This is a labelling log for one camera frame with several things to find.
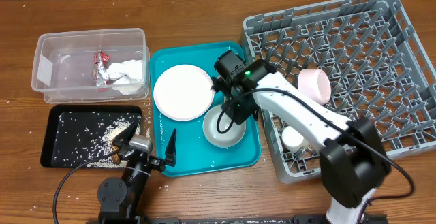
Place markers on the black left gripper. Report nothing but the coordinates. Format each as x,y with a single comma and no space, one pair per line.
159,164

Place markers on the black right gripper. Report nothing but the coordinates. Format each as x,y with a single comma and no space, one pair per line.
240,117

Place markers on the grey small bowl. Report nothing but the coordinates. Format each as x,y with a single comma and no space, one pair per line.
222,140

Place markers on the pink round plate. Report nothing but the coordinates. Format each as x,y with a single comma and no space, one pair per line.
183,92

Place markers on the white napkin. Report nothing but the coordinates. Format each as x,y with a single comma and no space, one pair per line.
127,76

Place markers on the pink small bowl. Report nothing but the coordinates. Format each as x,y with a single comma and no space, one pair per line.
314,83

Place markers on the white cup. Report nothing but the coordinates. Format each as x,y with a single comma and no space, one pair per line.
292,140

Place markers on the red foil wrapper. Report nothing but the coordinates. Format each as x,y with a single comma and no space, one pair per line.
99,72

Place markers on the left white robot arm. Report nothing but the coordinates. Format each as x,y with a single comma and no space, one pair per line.
119,197

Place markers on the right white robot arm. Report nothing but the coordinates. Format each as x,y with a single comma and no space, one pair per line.
352,159

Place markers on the teal plastic tray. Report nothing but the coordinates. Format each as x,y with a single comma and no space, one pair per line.
194,153

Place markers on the black tray with rice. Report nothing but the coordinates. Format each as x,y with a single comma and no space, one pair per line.
76,134

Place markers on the clear plastic bin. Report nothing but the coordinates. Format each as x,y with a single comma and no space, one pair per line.
63,63

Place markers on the grey plastic dish rack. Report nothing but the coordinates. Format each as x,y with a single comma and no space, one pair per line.
372,55

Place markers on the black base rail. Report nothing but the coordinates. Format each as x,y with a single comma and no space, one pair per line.
297,219

